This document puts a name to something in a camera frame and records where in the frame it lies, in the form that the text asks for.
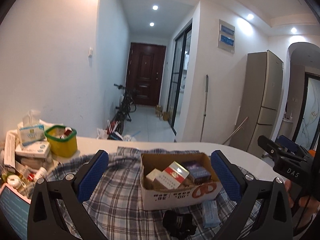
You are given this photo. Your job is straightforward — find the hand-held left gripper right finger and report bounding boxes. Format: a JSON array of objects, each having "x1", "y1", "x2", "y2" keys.
[{"x1": 211, "y1": 150, "x2": 293, "y2": 240}]

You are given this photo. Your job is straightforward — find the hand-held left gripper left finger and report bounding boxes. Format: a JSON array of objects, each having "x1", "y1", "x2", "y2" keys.
[{"x1": 27, "y1": 149, "x2": 109, "y2": 240}]

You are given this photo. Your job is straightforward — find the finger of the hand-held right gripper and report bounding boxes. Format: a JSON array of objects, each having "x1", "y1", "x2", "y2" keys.
[
  {"x1": 257, "y1": 135, "x2": 313, "y2": 168},
  {"x1": 277, "y1": 135, "x2": 311, "y2": 156}
]

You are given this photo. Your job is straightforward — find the purple box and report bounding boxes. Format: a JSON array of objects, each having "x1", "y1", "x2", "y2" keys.
[{"x1": 181, "y1": 162, "x2": 213, "y2": 183}]

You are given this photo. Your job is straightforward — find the cardboard box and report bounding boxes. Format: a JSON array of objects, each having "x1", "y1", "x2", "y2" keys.
[{"x1": 140, "y1": 152, "x2": 223, "y2": 211}]

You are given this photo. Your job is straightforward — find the white box red dots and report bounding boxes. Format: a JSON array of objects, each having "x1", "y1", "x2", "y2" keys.
[{"x1": 152, "y1": 174, "x2": 182, "y2": 190}]

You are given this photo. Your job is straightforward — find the cream white box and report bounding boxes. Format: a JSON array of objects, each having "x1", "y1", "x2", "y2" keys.
[{"x1": 146, "y1": 169, "x2": 163, "y2": 183}]

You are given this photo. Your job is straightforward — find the person's right hand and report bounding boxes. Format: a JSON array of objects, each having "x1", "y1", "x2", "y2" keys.
[{"x1": 285, "y1": 180, "x2": 319, "y2": 220}]

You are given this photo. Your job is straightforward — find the white vanity cabinet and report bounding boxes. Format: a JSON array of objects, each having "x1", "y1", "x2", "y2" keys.
[{"x1": 281, "y1": 119, "x2": 293, "y2": 140}]

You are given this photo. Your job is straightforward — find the blue plaid cloth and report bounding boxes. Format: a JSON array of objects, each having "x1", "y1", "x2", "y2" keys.
[{"x1": 46, "y1": 147, "x2": 263, "y2": 240}]

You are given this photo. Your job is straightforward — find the thin wooden stick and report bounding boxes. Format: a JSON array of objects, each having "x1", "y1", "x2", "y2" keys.
[{"x1": 221, "y1": 116, "x2": 249, "y2": 145}]

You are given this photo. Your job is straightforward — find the dark framed glass door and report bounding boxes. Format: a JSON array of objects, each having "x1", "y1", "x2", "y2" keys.
[{"x1": 291, "y1": 71, "x2": 320, "y2": 150}]

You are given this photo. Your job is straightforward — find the light blue packet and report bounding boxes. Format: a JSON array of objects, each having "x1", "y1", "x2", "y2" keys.
[{"x1": 202, "y1": 200, "x2": 220, "y2": 228}]

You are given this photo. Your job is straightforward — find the yellow plastic container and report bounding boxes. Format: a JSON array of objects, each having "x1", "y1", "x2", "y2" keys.
[{"x1": 44, "y1": 125, "x2": 78, "y2": 158}]

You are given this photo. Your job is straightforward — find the white plastic bag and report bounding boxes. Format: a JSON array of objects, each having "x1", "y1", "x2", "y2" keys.
[{"x1": 97, "y1": 127, "x2": 109, "y2": 140}]

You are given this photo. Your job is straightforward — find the beige refrigerator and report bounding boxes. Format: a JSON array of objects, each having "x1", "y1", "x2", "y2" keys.
[{"x1": 229, "y1": 50, "x2": 284, "y2": 158}]

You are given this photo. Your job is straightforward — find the dark shopping bag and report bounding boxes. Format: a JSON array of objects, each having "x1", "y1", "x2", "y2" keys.
[{"x1": 107, "y1": 120, "x2": 124, "y2": 140}]

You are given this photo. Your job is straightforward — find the small white bottle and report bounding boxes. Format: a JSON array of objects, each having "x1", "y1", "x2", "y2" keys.
[{"x1": 34, "y1": 167, "x2": 47, "y2": 182}]

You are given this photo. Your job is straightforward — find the white blue carton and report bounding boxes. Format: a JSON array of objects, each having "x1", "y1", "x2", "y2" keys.
[{"x1": 15, "y1": 141, "x2": 50, "y2": 158}]

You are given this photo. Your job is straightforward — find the black bicycle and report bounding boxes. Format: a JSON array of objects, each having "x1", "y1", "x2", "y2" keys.
[{"x1": 114, "y1": 83, "x2": 140, "y2": 134}]

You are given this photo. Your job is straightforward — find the white tissue pack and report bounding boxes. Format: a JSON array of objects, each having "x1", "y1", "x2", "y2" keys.
[{"x1": 17, "y1": 110, "x2": 47, "y2": 147}]

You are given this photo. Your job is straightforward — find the white round device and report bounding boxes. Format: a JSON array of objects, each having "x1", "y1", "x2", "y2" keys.
[{"x1": 7, "y1": 175, "x2": 20, "y2": 188}]

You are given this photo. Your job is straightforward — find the blue pad pink edge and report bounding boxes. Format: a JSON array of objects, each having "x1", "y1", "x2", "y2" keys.
[{"x1": 0, "y1": 182, "x2": 32, "y2": 240}]

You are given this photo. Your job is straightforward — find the long white paper box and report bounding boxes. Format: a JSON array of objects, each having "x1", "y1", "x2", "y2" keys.
[{"x1": 4, "y1": 130, "x2": 17, "y2": 168}]

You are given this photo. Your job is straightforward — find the small floor cardboard boxes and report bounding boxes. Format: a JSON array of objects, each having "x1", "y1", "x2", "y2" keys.
[{"x1": 155, "y1": 104, "x2": 170, "y2": 120}]

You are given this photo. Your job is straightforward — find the black framed sliding door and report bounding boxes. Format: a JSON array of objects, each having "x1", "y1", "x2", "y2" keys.
[{"x1": 167, "y1": 24, "x2": 192, "y2": 130}]

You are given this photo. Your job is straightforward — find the dark red entrance door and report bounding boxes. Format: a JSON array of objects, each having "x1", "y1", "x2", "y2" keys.
[{"x1": 125, "y1": 42, "x2": 167, "y2": 107}]

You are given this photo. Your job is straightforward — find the black fabric strap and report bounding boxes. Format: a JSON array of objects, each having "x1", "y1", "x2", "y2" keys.
[{"x1": 162, "y1": 210, "x2": 198, "y2": 238}]

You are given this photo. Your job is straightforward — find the grey mop handle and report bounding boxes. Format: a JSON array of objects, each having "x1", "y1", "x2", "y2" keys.
[{"x1": 199, "y1": 74, "x2": 209, "y2": 143}]

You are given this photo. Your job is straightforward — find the grey wall electrical panel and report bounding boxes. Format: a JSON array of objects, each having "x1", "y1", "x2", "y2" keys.
[{"x1": 217, "y1": 19, "x2": 236, "y2": 55}]

